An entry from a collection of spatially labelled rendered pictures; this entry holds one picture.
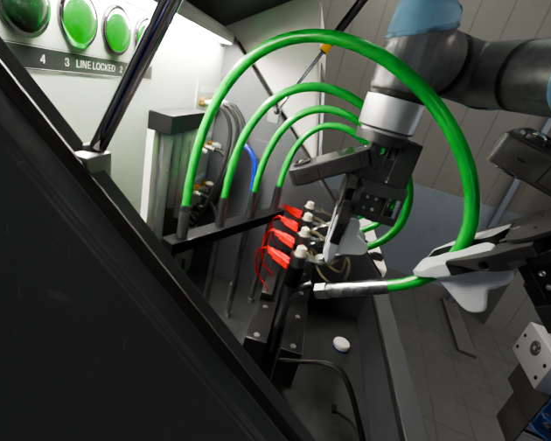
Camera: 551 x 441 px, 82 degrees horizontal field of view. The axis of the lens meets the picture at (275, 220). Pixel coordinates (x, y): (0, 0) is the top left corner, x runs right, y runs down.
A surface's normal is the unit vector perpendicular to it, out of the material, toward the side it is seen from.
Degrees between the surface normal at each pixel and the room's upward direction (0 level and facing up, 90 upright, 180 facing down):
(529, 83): 109
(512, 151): 101
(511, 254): 89
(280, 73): 90
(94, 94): 90
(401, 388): 0
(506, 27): 90
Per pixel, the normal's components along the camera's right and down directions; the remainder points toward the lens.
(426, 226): -0.30, 0.31
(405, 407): 0.23, -0.89
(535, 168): -0.75, 0.28
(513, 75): -0.97, 0.06
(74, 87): 0.96, 0.28
